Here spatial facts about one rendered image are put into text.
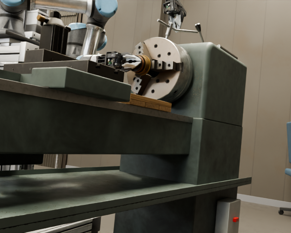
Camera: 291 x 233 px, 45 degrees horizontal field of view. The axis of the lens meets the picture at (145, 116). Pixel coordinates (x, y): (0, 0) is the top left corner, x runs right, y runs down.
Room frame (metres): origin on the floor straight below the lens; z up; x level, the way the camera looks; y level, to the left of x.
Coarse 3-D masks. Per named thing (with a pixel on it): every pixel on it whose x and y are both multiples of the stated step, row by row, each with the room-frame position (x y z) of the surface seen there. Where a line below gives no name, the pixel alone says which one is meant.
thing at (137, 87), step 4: (136, 76) 1.64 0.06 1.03; (140, 76) 1.62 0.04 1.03; (144, 76) 1.64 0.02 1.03; (148, 76) 1.67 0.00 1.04; (136, 80) 1.66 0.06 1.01; (140, 80) 1.65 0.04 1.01; (144, 80) 1.66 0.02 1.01; (148, 80) 1.69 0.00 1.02; (136, 84) 1.69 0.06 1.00; (140, 84) 1.66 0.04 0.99; (144, 84) 1.68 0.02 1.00; (136, 88) 1.69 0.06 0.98; (140, 88) 1.68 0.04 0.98; (144, 88) 1.70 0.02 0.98; (136, 92) 1.68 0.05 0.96; (140, 92) 1.69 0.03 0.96
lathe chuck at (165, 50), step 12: (156, 48) 1.68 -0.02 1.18; (168, 48) 1.64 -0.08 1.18; (180, 48) 1.67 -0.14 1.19; (156, 60) 1.69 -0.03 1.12; (168, 60) 1.64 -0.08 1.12; (180, 60) 1.60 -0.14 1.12; (132, 72) 1.75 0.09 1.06; (168, 72) 1.63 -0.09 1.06; (180, 72) 1.60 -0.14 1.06; (132, 84) 1.75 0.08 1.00; (156, 84) 1.67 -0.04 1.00; (168, 84) 1.63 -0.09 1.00; (180, 84) 1.64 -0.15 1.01; (144, 96) 1.70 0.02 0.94; (156, 96) 1.66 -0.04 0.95; (168, 96) 1.66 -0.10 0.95
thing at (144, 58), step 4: (140, 56) 1.56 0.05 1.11; (144, 56) 1.59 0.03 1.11; (144, 60) 1.57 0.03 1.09; (148, 60) 1.59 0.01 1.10; (140, 64) 1.55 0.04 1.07; (144, 64) 1.57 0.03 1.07; (148, 64) 1.58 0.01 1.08; (136, 68) 1.56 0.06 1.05; (140, 68) 1.56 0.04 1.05; (144, 68) 1.57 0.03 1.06; (148, 68) 1.59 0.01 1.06; (136, 72) 1.59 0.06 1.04; (140, 72) 1.58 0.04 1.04; (144, 72) 1.59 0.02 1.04
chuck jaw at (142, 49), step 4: (140, 44) 1.68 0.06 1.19; (144, 44) 1.71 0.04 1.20; (136, 48) 1.70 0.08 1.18; (140, 48) 1.68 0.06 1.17; (144, 48) 1.68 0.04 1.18; (136, 52) 1.67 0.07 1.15; (140, 52) 1.66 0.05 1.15; (144, 52) 1.66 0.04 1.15; (148, 52) 1.70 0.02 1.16; (148, 56) 1.67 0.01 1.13; (152, 60) 1.69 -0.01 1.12
